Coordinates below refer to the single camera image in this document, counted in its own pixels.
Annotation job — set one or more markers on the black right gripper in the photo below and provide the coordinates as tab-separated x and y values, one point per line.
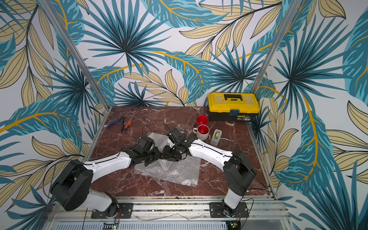
172	152

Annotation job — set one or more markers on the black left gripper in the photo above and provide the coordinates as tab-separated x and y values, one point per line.
157	155

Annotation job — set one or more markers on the clear bubble wrap sheet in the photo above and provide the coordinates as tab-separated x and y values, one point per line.
184	172

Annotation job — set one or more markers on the red mug black handle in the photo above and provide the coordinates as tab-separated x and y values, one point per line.
201	120

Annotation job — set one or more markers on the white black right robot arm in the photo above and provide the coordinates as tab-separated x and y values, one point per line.
238	170

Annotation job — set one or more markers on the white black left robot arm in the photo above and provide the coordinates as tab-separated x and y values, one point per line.
72	188

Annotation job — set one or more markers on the white mug red inside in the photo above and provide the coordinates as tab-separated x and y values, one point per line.
201	132

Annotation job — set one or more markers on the yellow black plastic toolbox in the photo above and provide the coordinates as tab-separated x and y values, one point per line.
232	107

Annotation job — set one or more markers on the orange handled screwdriver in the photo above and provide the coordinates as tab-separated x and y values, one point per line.
127	126

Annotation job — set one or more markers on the blue handled pliers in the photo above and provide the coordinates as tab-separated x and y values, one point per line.
118	121

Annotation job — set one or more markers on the aluminium front frame rail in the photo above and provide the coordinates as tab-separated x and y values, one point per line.
177	213

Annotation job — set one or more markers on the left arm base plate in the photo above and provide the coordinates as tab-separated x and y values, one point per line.
117	211

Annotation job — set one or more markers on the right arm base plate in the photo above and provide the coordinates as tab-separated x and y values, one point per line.
221	210

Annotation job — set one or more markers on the left aluminium corner post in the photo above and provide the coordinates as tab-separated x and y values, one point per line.
64	34

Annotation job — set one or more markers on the aluminium corner post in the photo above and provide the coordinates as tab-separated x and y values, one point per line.
287	20
64	34

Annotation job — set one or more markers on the right aluminium corner post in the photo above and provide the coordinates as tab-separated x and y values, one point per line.
287	20

